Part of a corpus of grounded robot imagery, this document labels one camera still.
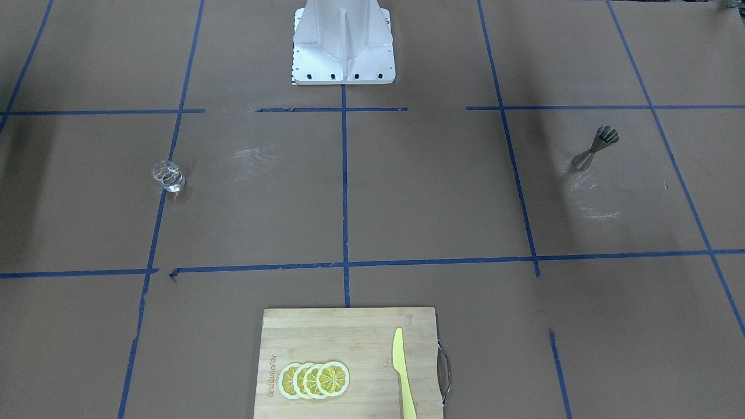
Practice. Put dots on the small clear glass cup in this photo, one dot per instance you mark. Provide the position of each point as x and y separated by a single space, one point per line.
168 175

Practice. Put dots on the steel jigger measuring cup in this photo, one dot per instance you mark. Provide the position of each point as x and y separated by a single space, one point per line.
604 137

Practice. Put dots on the bamboo cutting board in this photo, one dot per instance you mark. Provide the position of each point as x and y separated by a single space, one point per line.
362 339

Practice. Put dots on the yellow plastic knife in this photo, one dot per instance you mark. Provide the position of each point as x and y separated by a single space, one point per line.
399 364

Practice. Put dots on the front lemon slice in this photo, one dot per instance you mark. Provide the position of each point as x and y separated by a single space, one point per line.
333 379

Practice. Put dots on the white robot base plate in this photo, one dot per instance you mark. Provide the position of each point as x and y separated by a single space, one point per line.
313 69

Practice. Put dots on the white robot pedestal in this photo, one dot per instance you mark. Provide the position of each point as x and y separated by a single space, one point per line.
345 31

